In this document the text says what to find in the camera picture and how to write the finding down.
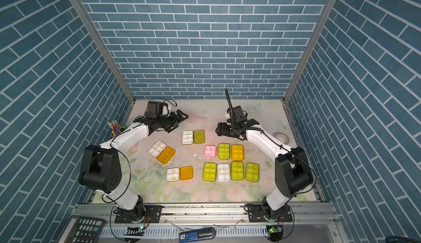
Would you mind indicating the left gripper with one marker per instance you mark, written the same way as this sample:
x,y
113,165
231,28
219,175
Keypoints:
x,y
175,121

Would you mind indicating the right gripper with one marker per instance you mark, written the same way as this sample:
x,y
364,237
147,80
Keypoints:
x,y
222,130

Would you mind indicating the orange pillbox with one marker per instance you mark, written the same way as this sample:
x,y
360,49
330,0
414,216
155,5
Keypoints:
x,y
237,152
161,152
176,174

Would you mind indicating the pink pillbox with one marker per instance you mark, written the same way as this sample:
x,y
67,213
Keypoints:
x,y
210,151

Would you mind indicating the clear pillbox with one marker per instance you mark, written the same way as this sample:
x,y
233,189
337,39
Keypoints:
x,y
223,173

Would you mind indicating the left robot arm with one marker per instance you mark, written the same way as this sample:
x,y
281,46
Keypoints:
x,y
101,168

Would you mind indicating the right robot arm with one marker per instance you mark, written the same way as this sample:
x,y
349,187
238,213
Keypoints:
x,y
293,174

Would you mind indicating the clear tape roll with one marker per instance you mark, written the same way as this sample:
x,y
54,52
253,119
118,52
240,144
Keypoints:
x,y
282,137

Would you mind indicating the pink pen cup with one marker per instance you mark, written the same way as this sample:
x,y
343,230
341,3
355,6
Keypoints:
x,y
117,138

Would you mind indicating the coloured pens bundle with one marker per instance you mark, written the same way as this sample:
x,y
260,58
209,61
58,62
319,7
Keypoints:
x,y
117,129

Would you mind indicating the blue black usb device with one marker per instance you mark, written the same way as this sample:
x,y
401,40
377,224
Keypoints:
x,y
197,235

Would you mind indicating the right circuit board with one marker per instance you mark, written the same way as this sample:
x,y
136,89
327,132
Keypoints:
x,y
275,233

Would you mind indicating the circuit board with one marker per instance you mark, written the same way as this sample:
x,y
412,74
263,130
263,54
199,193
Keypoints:
x,y
275,233
134,232

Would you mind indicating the left circuit board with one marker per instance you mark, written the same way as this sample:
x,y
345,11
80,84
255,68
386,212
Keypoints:
x,y
134,232

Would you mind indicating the black calculator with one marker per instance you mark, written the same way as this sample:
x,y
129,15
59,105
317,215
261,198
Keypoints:
x,y
80,229

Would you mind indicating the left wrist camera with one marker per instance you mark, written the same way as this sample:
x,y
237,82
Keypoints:
x,y
156,109

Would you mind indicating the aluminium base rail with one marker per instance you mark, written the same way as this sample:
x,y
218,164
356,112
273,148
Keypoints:
x,y
239,213

